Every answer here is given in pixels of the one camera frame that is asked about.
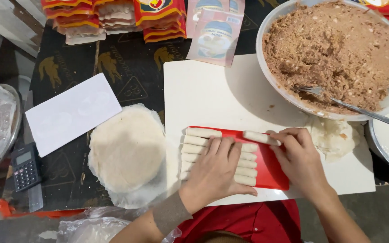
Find person's left hand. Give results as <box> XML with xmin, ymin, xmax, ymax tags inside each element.
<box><xmin>179</xmin><ymin>137</ymin><xmax>258</xmax><ymax>215</ymax></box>

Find person's right hand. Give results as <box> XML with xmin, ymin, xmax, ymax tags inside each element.
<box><xmin>269</xmin><ymin>128</ymin><xmax>337</xmax><ymax>205</ymax></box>

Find single white spring roll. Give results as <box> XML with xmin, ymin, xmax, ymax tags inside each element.
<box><xmin>243</xmin><ymin>130</ymin><xmax>282</xmax><ymax>146</ymax></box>

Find red plastic tray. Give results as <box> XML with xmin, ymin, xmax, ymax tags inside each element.
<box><xmin>186</xmin><ymin>126</ymin><xmax>290</xmax><ymax>191</ymax></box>

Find row of white rolls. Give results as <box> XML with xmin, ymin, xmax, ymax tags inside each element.
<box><xmin>180</xmin><ymin>127</ymin><xmax>259</xmax><ymax>187</ymax></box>

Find crumpled torn wrappers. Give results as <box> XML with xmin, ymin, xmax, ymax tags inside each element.
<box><xmin>307</xmin><ymin>116</ymin><xmax>361</xmax><ymax>163</ymax></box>

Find brown wrist band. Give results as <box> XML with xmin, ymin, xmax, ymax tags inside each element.
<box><xmin>152</xmin><ymin>191</ymin><xmax>194</xmax><ymax>237</ymax></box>

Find person's red garment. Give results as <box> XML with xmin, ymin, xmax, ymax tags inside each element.
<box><xmin>174</xmin><ymin>199</ymin><xmax>302</xmax><ymax>243</ymax></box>

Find metal fork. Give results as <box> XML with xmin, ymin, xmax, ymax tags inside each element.
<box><xmin>291</xmin><ymin>86</ymin><xmax>389</xmax><ymax>132</ymax></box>

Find white cutting board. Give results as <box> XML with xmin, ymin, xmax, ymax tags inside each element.
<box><xmin>163</xmin><ymin>54</ymin><xmax>377</xmax><ymax>207</ymax></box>

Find stack of round wrappers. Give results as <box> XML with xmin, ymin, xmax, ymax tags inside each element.
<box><xmin>88</xmin><ymin>103</ymin><xmax>181</xmax><ymax>210</ymax></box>

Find brown minced filling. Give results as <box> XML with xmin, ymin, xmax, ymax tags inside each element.
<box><xmin>263</xmin><ymin>1</ymin><xmax>389</xmax><ymax>115</ymax></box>

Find crumpled clear plastic bag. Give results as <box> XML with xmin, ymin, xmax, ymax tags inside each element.
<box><xmin>56</xmin><ymin>207</ymin><xmax>182</xmax><ymax>243</ymax></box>

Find black mat with gold print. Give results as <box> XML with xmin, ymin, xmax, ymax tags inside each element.
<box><xmin>1</xmin><ymin>0</ymin><xmax>284</xmax><ymax>213</ymax></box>

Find pink wrapper packet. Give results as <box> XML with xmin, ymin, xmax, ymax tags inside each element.
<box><xmin>186</xmin><ymin>8</ymin><xmax>244</xmax><ymax>68</ymax></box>
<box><xmin>186</xmin><ymin>0</ymin><xmax>230</xmax><ymax>38</ymax></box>
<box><xmin>228</xmin><ymin>0</ymin><xmax>246</xmax><ymax>15</ymax></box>

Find white paper sheet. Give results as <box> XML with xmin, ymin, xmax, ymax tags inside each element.
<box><xmin>25</xmin><ymin>72</ymin><xmax>123</xmax><ymax>158</ymax></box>

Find clear plastic strip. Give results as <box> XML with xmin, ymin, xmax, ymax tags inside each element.
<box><xmin>28</xmin><ymin>184</ymin><xmax>44</xmax><ymax>213</ymax></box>

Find red packets pile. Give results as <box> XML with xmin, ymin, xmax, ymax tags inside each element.
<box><xmin>353</xmin><ymin>0</ymin><xmax>389</xmax><ymax>26</ymax></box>

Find black calculator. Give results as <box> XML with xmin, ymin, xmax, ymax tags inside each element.
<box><xmin>11</xmin><ymin>142</ymin><xmax>43</xmax><ymax>193</ymax></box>

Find metal basin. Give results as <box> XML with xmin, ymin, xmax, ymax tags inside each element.
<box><xmin>0</xmin><ymin>80</ymin><xmax>23</xmax><ymax>185</ymax></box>

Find stacks of red yellow packets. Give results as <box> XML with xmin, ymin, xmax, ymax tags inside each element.
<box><xmin>41</xmin><ymin>0</ymin><xmax>188</xmax><ymax>46</ymax></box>

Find white boards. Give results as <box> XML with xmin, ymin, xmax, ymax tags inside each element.
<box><xmin>0</xmin><ymin>0</ymin><xmax>47</xmax><ymax>59</ymax></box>

